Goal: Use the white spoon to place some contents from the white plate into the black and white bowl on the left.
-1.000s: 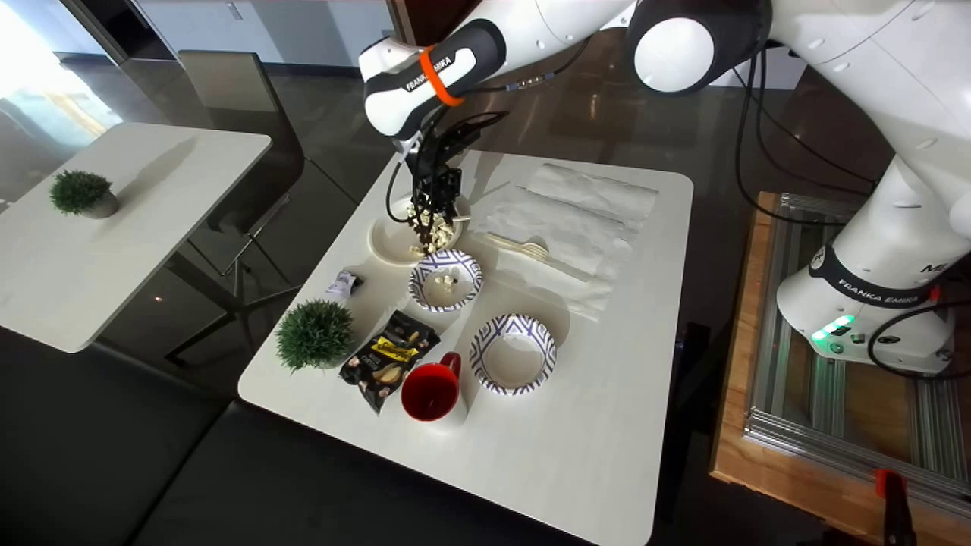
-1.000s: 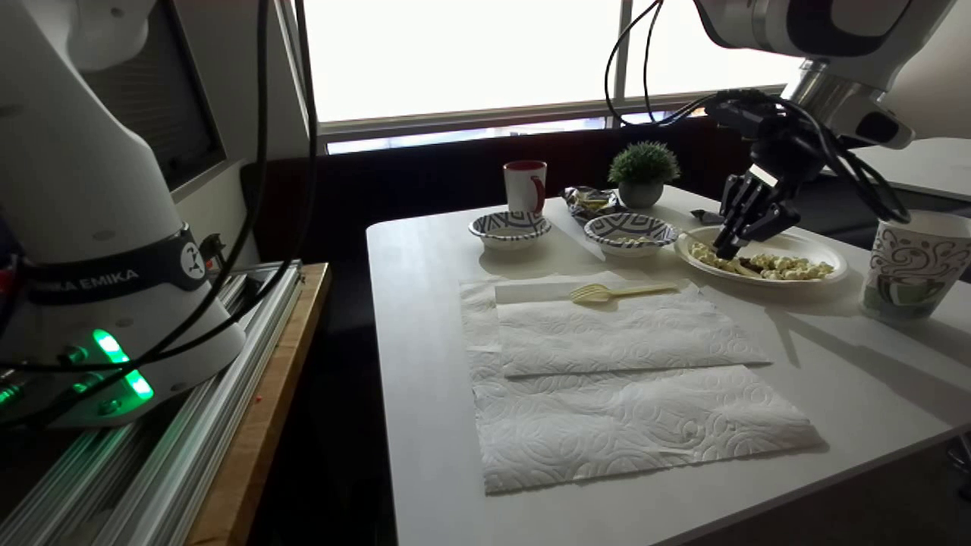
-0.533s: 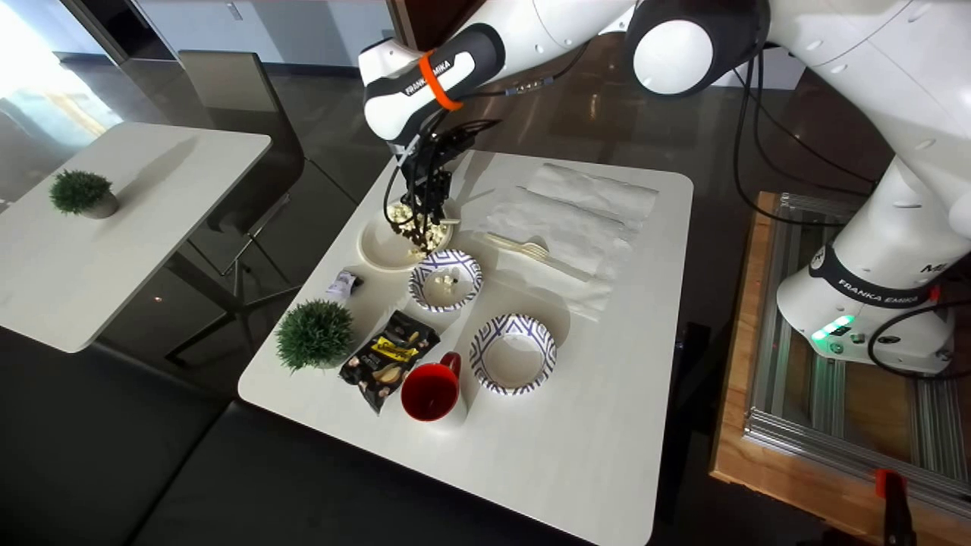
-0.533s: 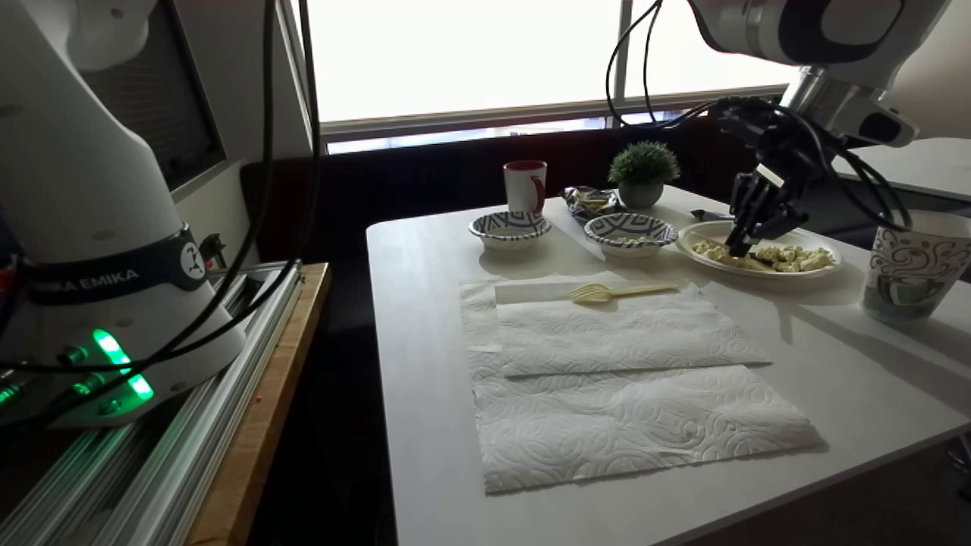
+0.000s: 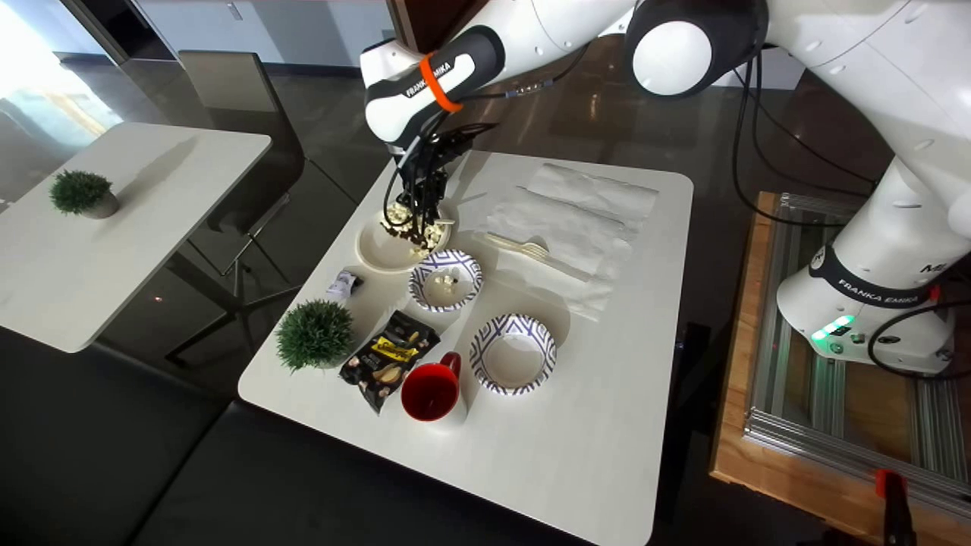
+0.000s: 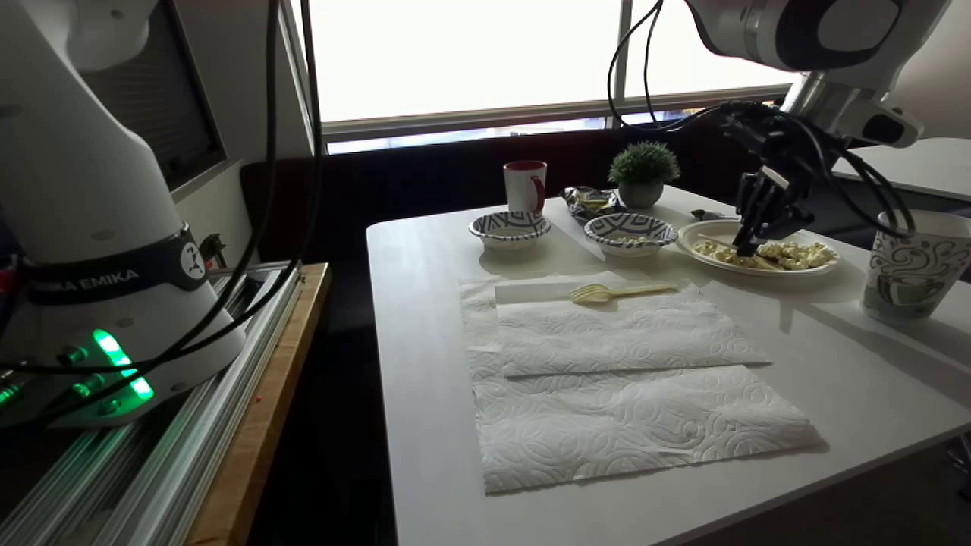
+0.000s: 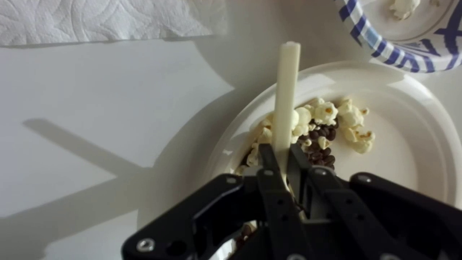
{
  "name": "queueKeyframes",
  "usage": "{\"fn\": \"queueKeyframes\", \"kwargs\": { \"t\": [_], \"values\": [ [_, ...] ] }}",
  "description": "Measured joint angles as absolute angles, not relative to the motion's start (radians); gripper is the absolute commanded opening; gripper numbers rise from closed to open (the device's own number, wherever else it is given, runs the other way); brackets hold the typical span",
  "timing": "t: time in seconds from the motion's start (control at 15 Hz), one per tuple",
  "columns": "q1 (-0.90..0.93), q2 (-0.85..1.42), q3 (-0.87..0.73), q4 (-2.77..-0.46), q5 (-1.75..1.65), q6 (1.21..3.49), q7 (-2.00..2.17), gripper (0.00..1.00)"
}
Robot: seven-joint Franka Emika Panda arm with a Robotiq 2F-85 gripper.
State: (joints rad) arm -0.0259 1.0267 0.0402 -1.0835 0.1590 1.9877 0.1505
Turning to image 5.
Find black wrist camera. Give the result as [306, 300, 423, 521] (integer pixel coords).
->
[432, 117, 498, 166]

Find popcorn and chocolate pile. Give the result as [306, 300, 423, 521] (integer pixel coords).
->
[377, 194, 454, 254]

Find white embossed paper towel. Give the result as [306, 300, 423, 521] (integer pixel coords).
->
[472, 206, 624, 322]
[459, 148, 661, 254]

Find red clamp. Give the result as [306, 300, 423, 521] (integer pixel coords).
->
[871, 463, 919, 546]

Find aluminium frame rails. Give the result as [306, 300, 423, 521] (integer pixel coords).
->
[744, 190, 971, 502]

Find small potted green plant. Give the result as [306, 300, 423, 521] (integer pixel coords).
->
[48, 166, 122, 222]

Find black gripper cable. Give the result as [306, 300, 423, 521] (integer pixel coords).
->
[380, 165, 409, 222]

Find popcorn pieces in bowl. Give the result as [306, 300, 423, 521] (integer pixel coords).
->
[423, 270, 473, 305]

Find blue patterned bowl with popcorn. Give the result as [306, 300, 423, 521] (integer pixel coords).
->
[407, 248, 485, 311]

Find dark chair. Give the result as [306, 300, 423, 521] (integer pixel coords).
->
[160, 47, 351, 370]

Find wooden robot platform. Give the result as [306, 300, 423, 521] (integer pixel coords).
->
[708, 189, 971, 546]

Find empty blue patterned bowl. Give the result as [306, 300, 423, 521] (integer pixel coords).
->
[465, 309, 563, 398]

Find white cabinet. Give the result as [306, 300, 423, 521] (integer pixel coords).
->
[58, 0, 424, 75]

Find white plate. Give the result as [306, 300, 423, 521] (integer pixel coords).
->
[359, 206, 459, 272]

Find white side table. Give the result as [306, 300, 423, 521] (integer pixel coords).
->
[0, 117, 276, 358]

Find orange strap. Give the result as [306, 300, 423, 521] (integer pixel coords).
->
[415, 56, 468, 116]

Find small crumpled wrapper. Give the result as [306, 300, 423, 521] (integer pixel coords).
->
[323, 266, 365, 303]

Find large round green plant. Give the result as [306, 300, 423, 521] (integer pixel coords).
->
[274, 297, 359, 372]

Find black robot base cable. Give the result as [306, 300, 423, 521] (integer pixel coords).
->
[862, 293, 971, 384]

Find red and white mug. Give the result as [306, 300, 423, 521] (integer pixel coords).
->
[398, 349, 468, 426]

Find black and gold snack bag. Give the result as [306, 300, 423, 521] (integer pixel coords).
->
[336, 309, 443, 417]

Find black hanging cables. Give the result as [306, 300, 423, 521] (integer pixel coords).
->
[730, 40, 893, 231]

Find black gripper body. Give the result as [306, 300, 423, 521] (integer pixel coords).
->
[392, 139, 462, 222]

